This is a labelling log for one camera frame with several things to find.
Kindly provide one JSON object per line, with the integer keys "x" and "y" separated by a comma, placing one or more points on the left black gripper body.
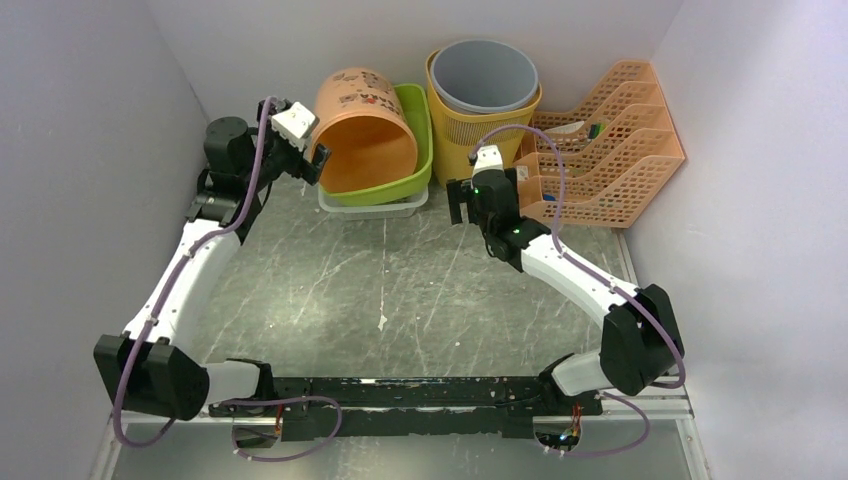
{"x": 282, "y": 156}

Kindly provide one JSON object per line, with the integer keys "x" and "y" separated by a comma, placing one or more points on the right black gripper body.
{"x": 511, "y": 175}

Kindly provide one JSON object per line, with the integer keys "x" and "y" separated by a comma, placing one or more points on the large orange plastic bucket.
{"x": 362, "y": 122}

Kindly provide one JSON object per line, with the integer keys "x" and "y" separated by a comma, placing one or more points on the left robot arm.
{"x": 146, "y": 368}

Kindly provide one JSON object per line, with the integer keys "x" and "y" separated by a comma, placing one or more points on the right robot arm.
{"x": 640, "y": 339}

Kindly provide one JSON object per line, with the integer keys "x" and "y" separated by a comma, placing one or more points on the white perforated tray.
{"x": 402, "y": 208}

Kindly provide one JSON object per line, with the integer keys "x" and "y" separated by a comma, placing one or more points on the yellow slatted waste basket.
{"x": 455, "y": 133}

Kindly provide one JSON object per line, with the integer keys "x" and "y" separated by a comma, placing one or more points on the grey plastic bucket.
{"x": 480, "y": 76}

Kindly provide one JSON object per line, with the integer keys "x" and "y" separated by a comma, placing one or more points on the orange plastic file organizer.
{"x": 605, "y": 160}

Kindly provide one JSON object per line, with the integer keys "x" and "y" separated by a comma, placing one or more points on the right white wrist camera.
{"x": 486, "y": 158}

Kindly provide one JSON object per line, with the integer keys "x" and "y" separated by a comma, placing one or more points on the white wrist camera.
{"x": 295, "y": 125}
{"x": 486, "y": 158}

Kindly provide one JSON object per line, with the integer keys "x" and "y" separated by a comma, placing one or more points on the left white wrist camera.
{"x": 295, "y": 125}

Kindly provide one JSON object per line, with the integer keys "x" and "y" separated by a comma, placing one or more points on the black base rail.
{"x": 309, "y": 408}

